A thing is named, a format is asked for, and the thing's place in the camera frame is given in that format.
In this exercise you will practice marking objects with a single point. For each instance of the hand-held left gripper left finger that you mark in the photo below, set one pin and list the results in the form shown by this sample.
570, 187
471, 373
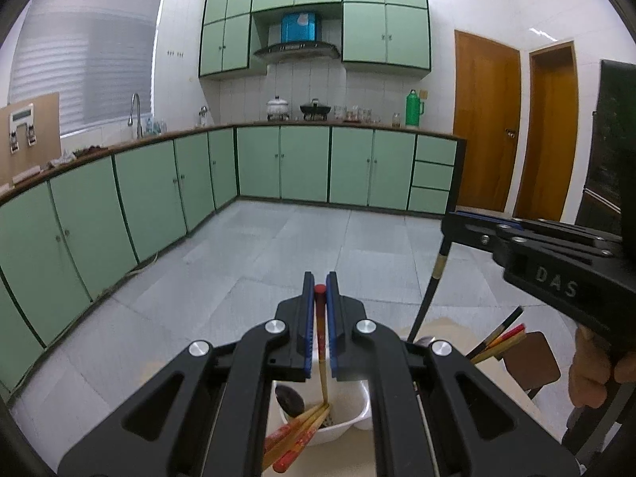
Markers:
308, 328

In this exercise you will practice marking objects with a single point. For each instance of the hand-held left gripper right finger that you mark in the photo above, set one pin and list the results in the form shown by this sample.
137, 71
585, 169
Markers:
334, 328

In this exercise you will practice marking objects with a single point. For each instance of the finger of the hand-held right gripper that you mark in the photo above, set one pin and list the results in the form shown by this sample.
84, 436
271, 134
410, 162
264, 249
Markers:
546, 226
472, 236

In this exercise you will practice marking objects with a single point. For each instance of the red-topped wooden chopstick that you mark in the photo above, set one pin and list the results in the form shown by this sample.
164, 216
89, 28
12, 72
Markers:
322, 338

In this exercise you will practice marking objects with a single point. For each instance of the black chopstick with gold band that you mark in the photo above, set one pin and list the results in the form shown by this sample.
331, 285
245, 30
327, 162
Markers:
431, 288

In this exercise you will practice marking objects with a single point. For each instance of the white plastic basket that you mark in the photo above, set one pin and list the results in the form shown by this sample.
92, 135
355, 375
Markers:
343, 420

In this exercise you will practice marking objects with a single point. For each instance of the person's right hand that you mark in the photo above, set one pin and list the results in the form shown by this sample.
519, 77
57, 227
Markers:
589, 372

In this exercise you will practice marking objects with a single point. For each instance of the red chopstick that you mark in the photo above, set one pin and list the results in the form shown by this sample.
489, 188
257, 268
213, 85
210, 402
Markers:
509, 334

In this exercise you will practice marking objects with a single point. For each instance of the dark spoon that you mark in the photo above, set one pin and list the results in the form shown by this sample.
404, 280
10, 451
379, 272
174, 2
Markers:
289, 400

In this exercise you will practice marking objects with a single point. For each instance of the orange wooden chopstick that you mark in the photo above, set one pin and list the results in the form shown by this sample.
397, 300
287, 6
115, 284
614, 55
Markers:
507, 347

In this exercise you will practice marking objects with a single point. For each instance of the brown stool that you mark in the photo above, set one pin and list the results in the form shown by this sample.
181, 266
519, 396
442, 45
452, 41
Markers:
534, 362

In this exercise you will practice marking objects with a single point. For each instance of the plain wooden door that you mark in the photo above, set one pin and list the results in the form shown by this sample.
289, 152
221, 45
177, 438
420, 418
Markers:
546, 134

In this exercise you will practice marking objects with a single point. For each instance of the red-tipped chopstick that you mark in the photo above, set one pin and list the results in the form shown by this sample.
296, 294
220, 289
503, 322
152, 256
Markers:
293, 432
300, 449

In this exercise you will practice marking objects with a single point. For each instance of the green thermos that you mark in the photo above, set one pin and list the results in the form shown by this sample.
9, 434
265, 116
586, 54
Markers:
413, 109

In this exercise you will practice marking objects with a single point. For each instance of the black wok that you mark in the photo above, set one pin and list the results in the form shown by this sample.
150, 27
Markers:
315, 109

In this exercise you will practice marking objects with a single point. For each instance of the green lower cabinets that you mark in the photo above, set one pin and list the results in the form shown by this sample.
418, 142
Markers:
149, 194

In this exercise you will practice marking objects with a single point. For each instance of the green cabinets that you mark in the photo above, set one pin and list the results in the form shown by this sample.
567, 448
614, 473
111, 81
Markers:
367, 30
149, 194

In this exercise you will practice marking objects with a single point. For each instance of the white pot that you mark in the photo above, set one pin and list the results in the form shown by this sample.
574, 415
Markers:
277, 108

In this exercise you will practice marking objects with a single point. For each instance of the green upper cabinets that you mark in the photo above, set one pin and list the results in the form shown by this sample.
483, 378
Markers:
367, 30

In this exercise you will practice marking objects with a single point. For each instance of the range hood with blue film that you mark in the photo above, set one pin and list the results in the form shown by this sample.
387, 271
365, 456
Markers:
300, 35

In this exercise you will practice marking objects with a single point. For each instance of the metal faucet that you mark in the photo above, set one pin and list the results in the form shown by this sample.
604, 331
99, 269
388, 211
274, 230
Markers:
135, 109

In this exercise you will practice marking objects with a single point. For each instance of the cardboard board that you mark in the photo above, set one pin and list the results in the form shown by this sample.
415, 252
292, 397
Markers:
47, 134

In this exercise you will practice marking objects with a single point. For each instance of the white device on board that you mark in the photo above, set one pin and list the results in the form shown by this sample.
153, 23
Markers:
22, 126

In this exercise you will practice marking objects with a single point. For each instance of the window blind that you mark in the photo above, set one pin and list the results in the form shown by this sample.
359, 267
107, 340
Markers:
89, 54

